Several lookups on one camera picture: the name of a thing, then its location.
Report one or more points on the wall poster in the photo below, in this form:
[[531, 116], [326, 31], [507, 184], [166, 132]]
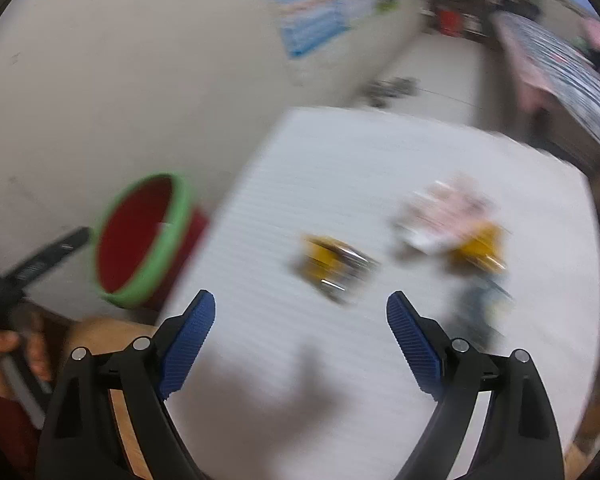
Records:
[[310, 10]]

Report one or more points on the red bin with green rim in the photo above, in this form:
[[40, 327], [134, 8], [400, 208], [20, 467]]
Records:
[[130, 240]]

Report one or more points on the white corrugated board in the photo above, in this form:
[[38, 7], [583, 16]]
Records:
[[355, 170]]

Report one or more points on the person's left hand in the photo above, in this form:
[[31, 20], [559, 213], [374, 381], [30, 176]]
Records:
[[2, 365]]

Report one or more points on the person's left forearm red sleeve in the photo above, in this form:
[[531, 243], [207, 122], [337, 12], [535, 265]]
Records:
[[0, 440]]

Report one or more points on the pile of dark things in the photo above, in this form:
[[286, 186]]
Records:
[[392, 89]]

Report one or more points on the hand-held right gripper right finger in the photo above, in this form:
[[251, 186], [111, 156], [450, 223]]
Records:
[[412, 345]]

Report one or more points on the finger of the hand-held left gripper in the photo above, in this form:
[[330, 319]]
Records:
[[70, 241]]

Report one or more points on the pale pink packet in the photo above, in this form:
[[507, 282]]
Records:
[[445, 215]]

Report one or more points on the small blue wrapper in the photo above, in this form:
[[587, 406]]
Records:
[[480, 310]]

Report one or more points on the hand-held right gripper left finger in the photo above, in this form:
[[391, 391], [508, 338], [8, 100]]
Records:
[[190, 345]]

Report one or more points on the small red container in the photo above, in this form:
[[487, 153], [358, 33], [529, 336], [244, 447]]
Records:
[[451, 21]]

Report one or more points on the printed bed blanket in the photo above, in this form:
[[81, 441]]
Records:
[[565, 70]]

